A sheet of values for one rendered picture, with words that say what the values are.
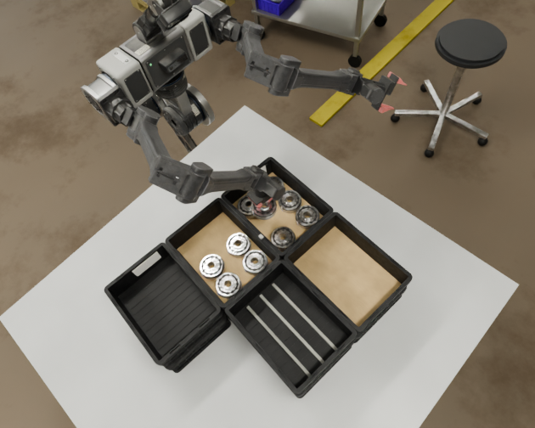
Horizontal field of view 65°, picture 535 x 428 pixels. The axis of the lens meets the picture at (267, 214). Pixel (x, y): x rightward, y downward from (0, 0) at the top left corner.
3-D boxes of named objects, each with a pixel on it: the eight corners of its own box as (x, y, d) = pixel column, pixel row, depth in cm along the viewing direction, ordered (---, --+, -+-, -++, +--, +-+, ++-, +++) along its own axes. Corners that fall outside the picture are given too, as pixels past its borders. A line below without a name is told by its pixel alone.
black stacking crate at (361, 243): (284, 268, 173) (282, 258, 164) (334, 223, 181) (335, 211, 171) (356, 340, 157) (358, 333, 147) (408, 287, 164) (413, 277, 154)
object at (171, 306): (115, 297, 175) (103, 289, 165) (171, 252, 183) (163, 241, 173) (168, 371, 159) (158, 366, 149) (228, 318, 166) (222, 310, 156)
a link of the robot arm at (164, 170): (163, 156, 101) (146, 191, 104) (211, 174, 109) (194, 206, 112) (136, 102, 136) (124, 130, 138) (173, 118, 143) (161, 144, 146)
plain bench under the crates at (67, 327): (76, 347, 249) (-2, 318, 188) (259, 174, 295) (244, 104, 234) (271, 595, 186) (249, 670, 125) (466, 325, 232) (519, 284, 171)
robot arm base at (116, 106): (132, 109, 146) (117, 84, 135) (145, 121, 143) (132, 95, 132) (112, 125, 143) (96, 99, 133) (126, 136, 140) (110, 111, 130)
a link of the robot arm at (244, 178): (187, 160, 108) (170, 194, 111) (203, 171, 107) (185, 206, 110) (254, 161, 148) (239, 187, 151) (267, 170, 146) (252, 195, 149)
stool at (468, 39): (510, 116, 297) (561, 30, 235) (458, 177, 277) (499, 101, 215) (430, 77, 322) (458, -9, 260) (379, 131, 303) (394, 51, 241)
